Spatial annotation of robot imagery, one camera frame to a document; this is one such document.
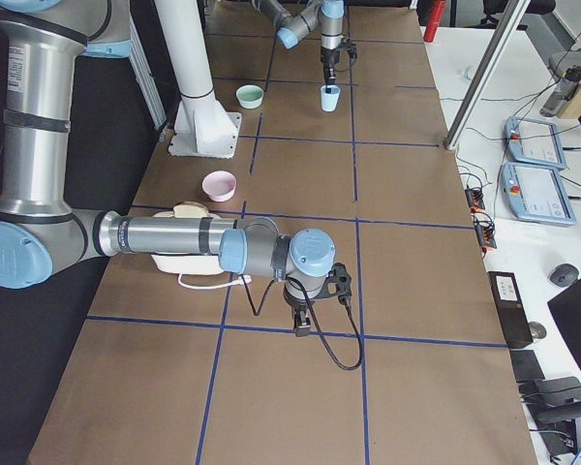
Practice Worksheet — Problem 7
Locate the pink bowl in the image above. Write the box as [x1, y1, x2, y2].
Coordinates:
[201, 170, 237, 202]

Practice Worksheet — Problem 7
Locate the black camera cable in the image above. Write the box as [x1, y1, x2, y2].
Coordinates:
[241, 273, 364, 372]

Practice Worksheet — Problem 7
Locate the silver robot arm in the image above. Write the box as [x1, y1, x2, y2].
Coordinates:
[0, 1, 335, 336]
[251, 0, 348, 94]

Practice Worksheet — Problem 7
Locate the light blue cup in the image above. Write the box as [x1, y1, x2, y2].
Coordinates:
[321, 85, 341, 112]

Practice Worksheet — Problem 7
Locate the cream toaster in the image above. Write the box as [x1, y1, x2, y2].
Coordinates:
[151, 210, 224, 276]

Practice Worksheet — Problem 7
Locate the lower teach pendant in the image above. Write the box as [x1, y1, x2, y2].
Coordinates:
[501, 162, 577, 227]

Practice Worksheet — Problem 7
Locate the orange black connector strip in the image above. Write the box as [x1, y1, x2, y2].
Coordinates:
[464, 187, 497, 256]

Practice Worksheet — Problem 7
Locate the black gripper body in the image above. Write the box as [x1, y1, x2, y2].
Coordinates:
[321, 46, 340, 71]
[283, 285, 316, 317]

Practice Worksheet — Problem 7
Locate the white toaster power cord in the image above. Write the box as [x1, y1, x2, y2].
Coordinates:
[177, 272, 253, 291]

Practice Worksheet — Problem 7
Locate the upper teach pendant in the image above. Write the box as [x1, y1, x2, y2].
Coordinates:
[505, 115, 567, 171]

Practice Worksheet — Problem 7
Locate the black computer mouse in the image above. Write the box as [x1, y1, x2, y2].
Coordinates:
[549, 263, 579, 288]

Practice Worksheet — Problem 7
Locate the teach pendant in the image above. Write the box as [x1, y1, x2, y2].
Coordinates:
[501, 162, 577, 227]
[505, 115, 567, 171]

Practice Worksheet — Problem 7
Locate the black power box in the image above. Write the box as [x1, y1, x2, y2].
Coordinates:
[488, 271, 533, 349]

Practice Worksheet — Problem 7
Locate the bread slice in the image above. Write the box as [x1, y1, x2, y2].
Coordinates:
[172, 201, 209, 218]

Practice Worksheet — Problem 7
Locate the green bowl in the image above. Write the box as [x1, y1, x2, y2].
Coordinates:
[235, 84, 264, 109]

